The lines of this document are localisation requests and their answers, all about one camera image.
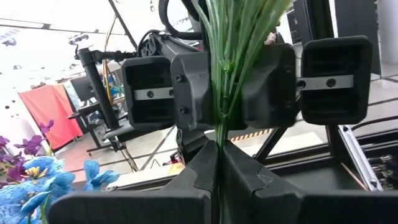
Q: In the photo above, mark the blue artificial flower bunch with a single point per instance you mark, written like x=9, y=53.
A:
x=37, y=199

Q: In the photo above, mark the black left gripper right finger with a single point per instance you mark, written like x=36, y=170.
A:
x=280, y=208

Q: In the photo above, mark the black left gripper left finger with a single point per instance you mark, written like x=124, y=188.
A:
x=140, y=208

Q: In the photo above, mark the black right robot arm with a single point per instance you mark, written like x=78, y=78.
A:
x=174, y=46

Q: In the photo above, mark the black slanted mounting pole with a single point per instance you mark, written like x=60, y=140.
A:
x=96, y=90

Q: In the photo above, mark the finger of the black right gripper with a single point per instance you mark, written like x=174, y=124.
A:
x=270, y=87
x=192, y=90

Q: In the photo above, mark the black mat orange stripes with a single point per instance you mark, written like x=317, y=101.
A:
x=248, y=136

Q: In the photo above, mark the tall black cabinet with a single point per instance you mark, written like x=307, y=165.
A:
x=320, y=18

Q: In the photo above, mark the grey side table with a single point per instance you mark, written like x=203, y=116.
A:
x=124, y=130

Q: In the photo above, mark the purple artificial flower bunch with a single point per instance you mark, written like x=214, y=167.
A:
x=230, y=46
x=31, y=144

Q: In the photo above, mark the orange partition panel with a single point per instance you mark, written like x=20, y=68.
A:
x=49, y=115

